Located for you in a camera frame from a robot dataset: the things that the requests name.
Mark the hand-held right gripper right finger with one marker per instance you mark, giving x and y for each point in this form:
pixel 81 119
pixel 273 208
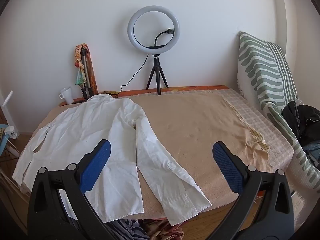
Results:
pixel 227 165

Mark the blue denim garment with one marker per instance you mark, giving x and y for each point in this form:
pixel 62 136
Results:
pixel 312 152

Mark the white button-up shirt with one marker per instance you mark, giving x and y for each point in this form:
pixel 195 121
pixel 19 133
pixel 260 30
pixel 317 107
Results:
pixel 87 130

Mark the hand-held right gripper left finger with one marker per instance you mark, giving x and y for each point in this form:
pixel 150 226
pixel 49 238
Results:
pixel 96 165

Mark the light blue chair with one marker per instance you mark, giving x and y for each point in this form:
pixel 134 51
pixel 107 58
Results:
pixel 2 150

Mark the white mug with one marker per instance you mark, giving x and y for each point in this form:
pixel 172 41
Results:
pixel 67 95

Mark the orange patterned cloth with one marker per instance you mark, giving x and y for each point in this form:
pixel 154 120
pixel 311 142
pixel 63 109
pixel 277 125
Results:
pixel 93 75

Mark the white power strip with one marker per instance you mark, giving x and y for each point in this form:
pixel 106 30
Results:
pixel 11 132

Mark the yellow striped cloth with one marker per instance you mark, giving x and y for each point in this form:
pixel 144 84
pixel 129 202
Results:
pixel 262 142

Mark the white desk lamp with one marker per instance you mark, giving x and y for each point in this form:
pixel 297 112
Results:
pixel 7 98

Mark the orange bed sheet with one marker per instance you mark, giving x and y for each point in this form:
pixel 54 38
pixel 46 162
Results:
pixel 195 88

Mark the beige blanket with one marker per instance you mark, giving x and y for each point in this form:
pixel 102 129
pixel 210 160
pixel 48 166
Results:
pixel 187 120

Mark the grey folded tripod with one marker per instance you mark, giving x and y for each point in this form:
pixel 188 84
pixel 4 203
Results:
pixel 86 80

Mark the checked white cloth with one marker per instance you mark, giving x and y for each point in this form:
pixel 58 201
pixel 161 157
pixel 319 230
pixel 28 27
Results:
pixel 262 125

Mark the person's striped garment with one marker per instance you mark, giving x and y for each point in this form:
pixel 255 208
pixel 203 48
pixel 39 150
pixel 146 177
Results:
pixel 125 230

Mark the green striped cushion cover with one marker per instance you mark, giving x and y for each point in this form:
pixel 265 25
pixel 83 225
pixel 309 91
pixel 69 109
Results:
pixel 260 62

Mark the colourful knotted scarf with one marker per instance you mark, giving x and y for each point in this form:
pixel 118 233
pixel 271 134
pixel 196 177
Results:
pixel 79 62

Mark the dark clothes pile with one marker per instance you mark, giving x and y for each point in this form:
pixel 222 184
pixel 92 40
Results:
pixel 305 120

